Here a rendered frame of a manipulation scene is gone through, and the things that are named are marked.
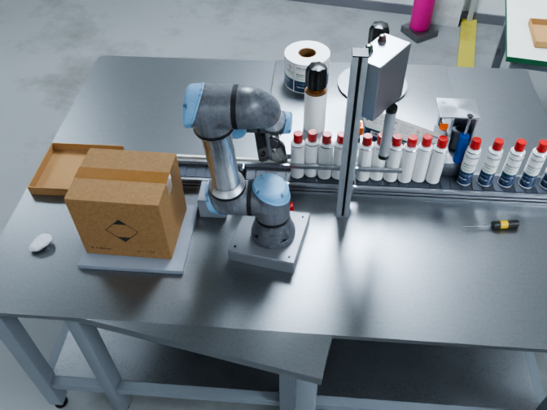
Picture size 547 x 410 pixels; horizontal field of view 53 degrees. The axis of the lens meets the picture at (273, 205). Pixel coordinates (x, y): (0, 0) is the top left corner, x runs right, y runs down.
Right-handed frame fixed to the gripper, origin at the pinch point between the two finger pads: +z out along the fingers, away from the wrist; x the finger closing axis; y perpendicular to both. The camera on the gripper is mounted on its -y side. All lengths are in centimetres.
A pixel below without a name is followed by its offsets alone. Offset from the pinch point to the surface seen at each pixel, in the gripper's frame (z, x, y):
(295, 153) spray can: -4.4, -7.8, -2.6
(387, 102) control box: -17, -47, -12
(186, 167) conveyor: -14.2, 35.5, 1.4
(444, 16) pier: 130, -53, 277
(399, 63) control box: -26, -55, -9
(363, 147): 4.7, -30.0, -1.7
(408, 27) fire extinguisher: 117, -26, 262
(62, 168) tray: -36, 82, 2
